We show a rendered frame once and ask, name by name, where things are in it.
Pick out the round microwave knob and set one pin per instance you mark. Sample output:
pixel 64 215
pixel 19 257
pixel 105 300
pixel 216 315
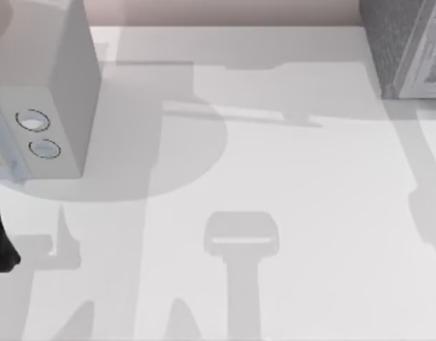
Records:
pixel 44 148
pixel 32 120

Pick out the pale microwave oven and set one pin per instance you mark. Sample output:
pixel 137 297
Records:
pixel 61 53

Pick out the grey speckled cabinet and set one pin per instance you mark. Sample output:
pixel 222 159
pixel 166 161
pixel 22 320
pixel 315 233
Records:
pixel 399 42

